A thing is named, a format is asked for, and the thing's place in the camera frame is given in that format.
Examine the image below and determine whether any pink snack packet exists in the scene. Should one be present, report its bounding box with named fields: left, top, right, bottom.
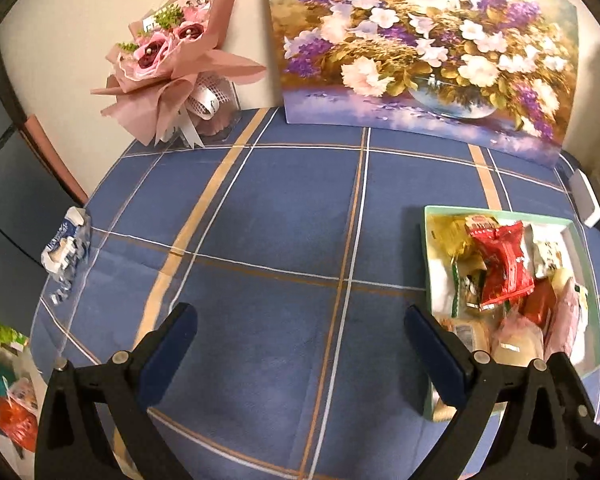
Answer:
left=544, top=280, right=589, bottom=362

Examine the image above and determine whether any pile of colourful packets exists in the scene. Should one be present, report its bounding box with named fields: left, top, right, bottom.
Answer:
left=0, top=311, right=42, bottom=454

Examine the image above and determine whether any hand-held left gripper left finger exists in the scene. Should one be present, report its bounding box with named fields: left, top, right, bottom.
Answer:
left=34, top=302, right=198, bottom=480

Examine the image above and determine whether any white tray green rim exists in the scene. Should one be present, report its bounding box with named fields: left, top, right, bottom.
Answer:
left=420, top=204, right=600, bottom=423

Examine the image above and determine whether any orange beige snack packet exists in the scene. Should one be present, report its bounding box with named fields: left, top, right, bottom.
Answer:
left=444, top=316, right=492, bottom=352

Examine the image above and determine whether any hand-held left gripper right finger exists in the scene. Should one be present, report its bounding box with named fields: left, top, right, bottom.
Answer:
left=404, top=303, right=570, bottom=480

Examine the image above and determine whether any flower painting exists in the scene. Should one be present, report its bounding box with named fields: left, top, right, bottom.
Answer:
left=262, top=0, right=580, bottom=169

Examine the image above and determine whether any dark red snack packet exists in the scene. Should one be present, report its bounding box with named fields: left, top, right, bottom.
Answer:
left=519, top=277, right=559, bottom=329

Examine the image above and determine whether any dark cabinet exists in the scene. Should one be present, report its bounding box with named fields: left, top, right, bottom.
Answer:
left=0, top=37, right=89, bottom=322

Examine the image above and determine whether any yellow snack packet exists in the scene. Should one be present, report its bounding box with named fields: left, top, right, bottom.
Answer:
left=427, top=212, right=501, bottom=262

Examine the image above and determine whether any white plastic device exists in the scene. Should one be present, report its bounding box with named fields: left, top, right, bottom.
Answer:
left=569, top=169, right=600, bottom=231

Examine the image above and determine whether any crumpled blue white wrapper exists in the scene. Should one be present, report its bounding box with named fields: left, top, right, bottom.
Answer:
left=40, top=206, right=92, bottom=306

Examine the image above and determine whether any round white pastry clear wrapper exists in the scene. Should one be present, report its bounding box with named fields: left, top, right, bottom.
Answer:
left=492, top=314, right=544, bottom=367

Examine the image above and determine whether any green cookie packet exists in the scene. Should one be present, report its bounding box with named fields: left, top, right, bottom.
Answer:
left=452, top=254, right=489, bottom=312

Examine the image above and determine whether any pink flower bouquet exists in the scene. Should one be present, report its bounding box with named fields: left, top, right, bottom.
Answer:
left=91, top=0, right=269, bottom=150

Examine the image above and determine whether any blue plaid tablecloth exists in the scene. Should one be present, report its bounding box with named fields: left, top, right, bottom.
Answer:
left=30, top=107, right=600, bottom=480

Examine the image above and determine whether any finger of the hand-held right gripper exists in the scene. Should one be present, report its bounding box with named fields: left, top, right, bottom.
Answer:
left=545, top=352, right=600, bottom=480

